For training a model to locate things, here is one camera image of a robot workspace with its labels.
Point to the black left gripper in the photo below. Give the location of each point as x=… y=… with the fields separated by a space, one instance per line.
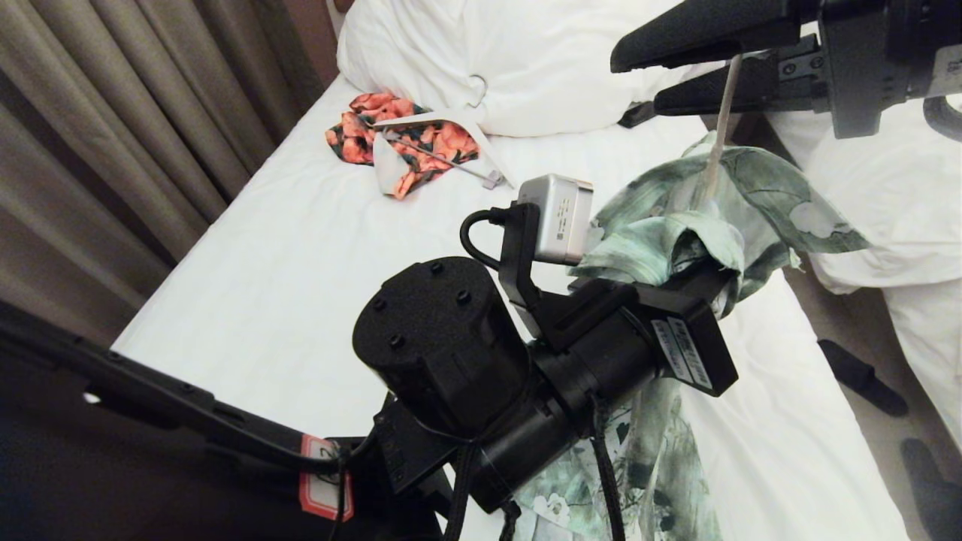
x=646 y=330

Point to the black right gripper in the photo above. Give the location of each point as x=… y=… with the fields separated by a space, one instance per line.
x=864 y=52

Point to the green floral short-sleeve shirt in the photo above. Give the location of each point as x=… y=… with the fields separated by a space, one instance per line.
x=661 y=240

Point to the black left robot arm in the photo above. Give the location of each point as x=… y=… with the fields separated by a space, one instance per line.
x=443 y=353

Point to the white wooden clothes hanger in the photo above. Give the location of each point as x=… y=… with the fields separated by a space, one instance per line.
x=421 y=118

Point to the black smartphone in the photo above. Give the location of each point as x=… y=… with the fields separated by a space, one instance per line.
x=635 y=114

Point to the white bunched duvet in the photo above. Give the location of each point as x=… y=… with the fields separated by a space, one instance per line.
x=902 y=210
x=541 y=68

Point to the black slipper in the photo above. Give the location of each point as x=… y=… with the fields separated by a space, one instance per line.
x=857 y=376

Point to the orange floral garment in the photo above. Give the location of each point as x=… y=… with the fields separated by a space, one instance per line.
x=443 y=140

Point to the brown pleated curtain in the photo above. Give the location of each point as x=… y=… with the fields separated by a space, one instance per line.
x=113 y=128

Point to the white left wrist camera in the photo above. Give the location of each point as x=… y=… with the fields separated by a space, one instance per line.
x=560 y=218

